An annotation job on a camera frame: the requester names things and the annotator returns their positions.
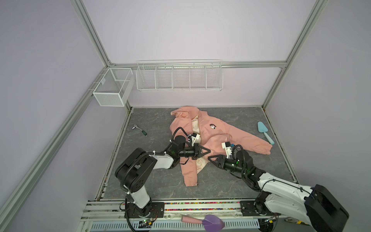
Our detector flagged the yellow-handled pliers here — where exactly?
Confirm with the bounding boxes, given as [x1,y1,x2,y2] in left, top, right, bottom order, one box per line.
[285,217,305,224]

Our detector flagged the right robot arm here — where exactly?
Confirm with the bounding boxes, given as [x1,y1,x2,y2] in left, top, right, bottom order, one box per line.
[208,150,349,232]

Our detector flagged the white mesh box basket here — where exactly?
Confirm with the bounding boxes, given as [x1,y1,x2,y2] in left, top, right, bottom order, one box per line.
[93,68,135,107]

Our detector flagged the white wire shelf basket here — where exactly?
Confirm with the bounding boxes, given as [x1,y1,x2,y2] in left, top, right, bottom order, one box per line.
[136,60,224,91]

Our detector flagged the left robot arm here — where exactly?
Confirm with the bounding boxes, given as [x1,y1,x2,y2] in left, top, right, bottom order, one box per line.
[115,127,211,211]

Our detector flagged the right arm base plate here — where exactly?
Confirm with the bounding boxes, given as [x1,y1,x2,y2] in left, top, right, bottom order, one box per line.
[240,200,275,217]

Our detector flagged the small green-handled screwdriver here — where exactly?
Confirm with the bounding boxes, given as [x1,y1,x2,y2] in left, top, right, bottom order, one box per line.
[132,124,147,136]

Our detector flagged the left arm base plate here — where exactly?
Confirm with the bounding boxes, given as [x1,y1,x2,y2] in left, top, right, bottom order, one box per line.
[126,202,165,218]

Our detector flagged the pink zip jacket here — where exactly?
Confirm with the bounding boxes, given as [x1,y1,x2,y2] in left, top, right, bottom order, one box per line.
[170,106,272,187]

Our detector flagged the purple pink-handled scoop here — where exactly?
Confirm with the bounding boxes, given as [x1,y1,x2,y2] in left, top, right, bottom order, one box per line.
[181,215,225,232]

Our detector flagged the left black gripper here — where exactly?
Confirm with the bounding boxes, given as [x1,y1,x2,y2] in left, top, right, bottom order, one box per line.
[178,143,211,160]

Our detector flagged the teal plastic trowel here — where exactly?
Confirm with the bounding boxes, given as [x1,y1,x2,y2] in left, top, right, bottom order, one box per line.
[257,121,275,145]

